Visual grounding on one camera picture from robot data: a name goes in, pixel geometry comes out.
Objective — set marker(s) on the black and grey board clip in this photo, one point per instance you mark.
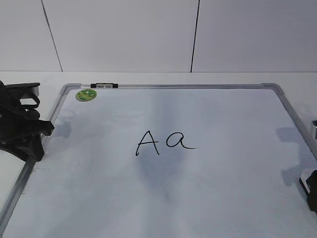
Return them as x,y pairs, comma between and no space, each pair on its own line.
104,85

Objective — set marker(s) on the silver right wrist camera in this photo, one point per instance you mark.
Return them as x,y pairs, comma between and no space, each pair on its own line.
314,129

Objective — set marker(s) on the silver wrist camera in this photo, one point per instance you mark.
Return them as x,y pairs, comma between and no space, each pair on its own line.
314,129
24,91

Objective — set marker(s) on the white whiteboard eraser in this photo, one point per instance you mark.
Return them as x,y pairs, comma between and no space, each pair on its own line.
306,173

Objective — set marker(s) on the white board with aluminium frame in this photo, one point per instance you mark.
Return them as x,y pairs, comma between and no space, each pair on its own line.
174,161

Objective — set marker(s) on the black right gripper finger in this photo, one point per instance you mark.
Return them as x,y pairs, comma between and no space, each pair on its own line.
312,195

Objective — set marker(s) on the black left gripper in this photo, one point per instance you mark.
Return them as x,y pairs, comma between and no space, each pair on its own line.
21,127

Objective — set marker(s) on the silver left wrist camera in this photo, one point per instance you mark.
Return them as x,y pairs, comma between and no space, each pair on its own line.
24,91

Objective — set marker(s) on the green round magnet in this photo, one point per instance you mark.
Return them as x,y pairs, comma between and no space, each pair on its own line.
86,95

